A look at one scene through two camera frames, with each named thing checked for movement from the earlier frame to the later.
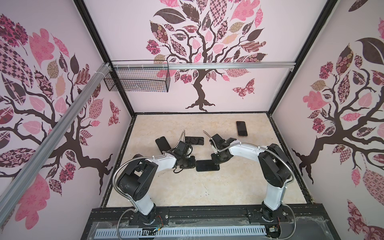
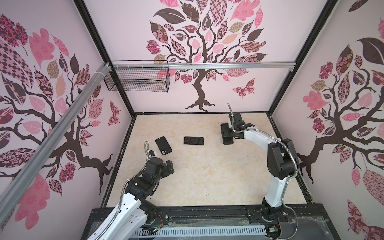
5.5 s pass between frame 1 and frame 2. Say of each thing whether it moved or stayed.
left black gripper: moved
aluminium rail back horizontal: stayed
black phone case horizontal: stayed
